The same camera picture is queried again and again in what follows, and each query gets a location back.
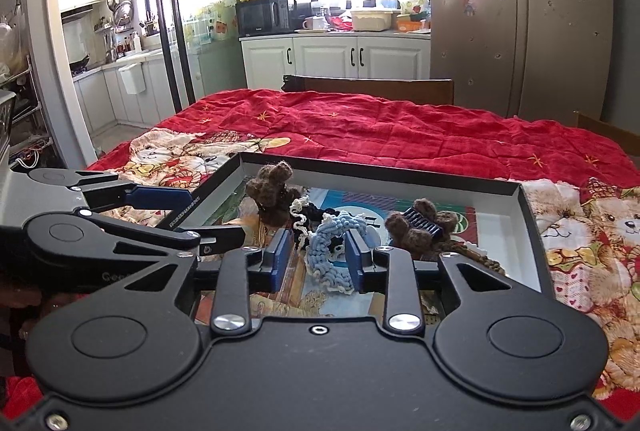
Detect black sliding door frame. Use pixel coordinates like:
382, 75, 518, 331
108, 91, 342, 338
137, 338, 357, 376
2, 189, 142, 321
149, 0, 197, 113

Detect white hanging bin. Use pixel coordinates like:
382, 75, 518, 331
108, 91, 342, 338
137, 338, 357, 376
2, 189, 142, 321
118, 64, 146, 96

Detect brown fuzzy hair claw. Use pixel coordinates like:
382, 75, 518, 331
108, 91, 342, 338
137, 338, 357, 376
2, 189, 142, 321
244, 161, 302, 228
384, 198, 459, 263

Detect black and white scrunchie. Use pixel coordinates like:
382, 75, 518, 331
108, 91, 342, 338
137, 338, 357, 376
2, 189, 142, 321
289, 197, 342, 253

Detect olive brown knitted scrunchie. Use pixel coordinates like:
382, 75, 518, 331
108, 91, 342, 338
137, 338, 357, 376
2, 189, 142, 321
442, 247, 507, 278

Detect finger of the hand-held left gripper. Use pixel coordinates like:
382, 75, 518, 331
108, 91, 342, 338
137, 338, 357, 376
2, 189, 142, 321
80, 210, 247, 262
29, 168, 194, 213

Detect metal wire rack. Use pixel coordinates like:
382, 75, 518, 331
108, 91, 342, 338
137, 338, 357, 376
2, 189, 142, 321
0, 61, 54, 173

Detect wooden chair back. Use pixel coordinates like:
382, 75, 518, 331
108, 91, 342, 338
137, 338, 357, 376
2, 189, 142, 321
282, 74, 455, 106

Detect dark wooden chair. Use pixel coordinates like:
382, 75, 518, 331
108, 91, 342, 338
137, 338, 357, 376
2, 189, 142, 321
572, 110, 640, 158

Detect black microwave oven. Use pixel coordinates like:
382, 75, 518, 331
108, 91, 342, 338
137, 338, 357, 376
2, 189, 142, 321
236, 0, 297, 37

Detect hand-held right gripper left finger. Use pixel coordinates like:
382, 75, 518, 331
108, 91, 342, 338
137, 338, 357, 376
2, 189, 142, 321
87, 228, 295, 337

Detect steel pot lids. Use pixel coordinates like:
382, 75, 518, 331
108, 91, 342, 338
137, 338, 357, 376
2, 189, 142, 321
106, 0, 135, 32

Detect white kitchen cabinet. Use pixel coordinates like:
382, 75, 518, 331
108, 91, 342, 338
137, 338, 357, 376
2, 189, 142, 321
240, 34, 432, 93

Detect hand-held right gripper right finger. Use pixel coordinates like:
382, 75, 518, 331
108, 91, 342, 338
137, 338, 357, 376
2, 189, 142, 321
346, 228, 552, 337

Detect white plastic container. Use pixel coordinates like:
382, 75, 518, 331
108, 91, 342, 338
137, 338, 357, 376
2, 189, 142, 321
350, 8, 393, 32

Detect steel refrigerator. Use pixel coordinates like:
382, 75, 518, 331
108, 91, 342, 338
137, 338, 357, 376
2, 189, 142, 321
427, 0, 614, 120

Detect person's left hand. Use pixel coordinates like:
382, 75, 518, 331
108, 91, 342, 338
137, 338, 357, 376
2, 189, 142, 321
0, 287, 57, 348

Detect blue knitted scrunchie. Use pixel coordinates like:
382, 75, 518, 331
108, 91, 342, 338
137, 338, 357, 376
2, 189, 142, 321
305, 214, 382, 295

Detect black cardboard box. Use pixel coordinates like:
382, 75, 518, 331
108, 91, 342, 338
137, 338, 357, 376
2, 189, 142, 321
155, 152, 557, 328

